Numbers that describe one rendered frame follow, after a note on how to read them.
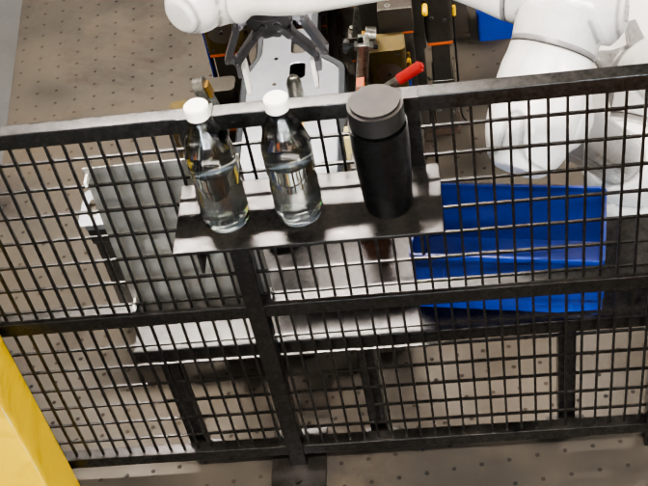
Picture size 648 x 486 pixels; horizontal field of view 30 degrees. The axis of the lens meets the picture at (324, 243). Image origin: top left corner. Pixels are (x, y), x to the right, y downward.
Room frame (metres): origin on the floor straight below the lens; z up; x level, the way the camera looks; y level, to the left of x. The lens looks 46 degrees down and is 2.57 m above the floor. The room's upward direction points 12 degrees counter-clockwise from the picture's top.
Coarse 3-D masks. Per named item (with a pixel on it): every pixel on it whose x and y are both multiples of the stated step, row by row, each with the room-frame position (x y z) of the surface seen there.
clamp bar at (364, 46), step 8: (344, 40) 1.79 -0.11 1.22; (360, 40) 1.80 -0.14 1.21; (368, 40) 1.78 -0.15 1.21; (344, 48) 1.78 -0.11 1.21; (352, 48) 1.79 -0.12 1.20; (360, 48) 1.77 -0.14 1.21; (368, 48) 1.77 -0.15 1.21; (376, 48) 1.78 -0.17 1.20; (360, 56) 1.77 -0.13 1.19; (368, 56) 1.77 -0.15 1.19; (360, 64) 1.77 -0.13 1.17; (360, 72) 1.77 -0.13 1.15
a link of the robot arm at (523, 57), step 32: (512, 64) 1.41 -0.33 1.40; (544, 64) 1.38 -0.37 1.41; (576, 64) 1.38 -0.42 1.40; (576, 96) 1.35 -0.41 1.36; (512, 128) 1.33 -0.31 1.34; (544, 128) 1.32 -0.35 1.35; (576, 128) 1.34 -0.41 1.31; (608, 128) 1.48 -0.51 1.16; (640, 128) 1.65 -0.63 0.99; (544, 160) 1.30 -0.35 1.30; (576, 160) 1.45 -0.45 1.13; (608, 160) 1.49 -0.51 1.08
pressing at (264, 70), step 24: (264, 48) 2.11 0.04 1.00; (288, 48) 2.09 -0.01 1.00; (264, 72) 2.03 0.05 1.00; (288, 72) 2.01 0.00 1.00; (336, 72) 1.98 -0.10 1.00; (240, 96) 1.97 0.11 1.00; (288, 96) 1.93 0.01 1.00; (312, 144) 1.78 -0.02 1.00; (336, 144) 1.76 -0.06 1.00; (336, 168) 1.70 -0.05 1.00
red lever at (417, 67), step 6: (414, 66) 1.77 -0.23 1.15; (420, 66) 1.77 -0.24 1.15; (402, 72) 1.77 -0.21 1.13; (408, 72) 1.77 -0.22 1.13; (414, 72) 1.76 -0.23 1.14; (396, 78) 1.77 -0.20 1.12; (402, 78) 1.77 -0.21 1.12; (408, 78) 1.76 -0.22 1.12; (384, 84) 1.79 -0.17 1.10; (390, 84) 1.77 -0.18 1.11; (396, 84) 1.77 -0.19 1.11; (402, 84) 1.77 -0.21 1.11
